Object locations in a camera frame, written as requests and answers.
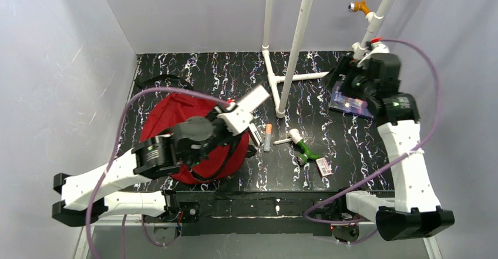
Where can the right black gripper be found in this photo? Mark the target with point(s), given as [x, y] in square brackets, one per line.
[346, 81]

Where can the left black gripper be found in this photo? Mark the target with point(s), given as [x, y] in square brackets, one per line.
[219, 133]

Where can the red student backpack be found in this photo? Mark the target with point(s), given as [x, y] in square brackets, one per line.
[155, 153]

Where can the dark purple galaxy book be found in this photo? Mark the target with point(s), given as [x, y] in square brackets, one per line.
[348, 105]

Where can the white furniture book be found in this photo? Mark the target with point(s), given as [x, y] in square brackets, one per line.
[253, 99]

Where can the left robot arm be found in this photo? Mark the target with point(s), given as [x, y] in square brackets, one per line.
[87, 197]

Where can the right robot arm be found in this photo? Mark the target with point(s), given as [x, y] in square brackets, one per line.
[404, 164]

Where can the orange capped glue stick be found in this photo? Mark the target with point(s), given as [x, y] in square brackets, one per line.
[267, 137]

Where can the white pen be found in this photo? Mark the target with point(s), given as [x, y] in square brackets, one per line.
[282, 141]

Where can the small red white card box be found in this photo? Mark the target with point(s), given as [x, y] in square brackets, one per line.
[323, 167]

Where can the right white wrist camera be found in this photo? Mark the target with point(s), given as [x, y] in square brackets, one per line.
[372, 47]

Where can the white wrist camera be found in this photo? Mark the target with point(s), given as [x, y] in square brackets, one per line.
[372, 47]
[237, 119]

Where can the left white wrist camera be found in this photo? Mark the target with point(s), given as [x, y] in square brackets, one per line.
[237, 119]

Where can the white PVC pipe frame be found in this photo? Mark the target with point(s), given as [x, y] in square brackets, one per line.
[293, 26]

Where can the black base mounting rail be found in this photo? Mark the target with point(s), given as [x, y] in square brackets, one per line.
[217, 212]

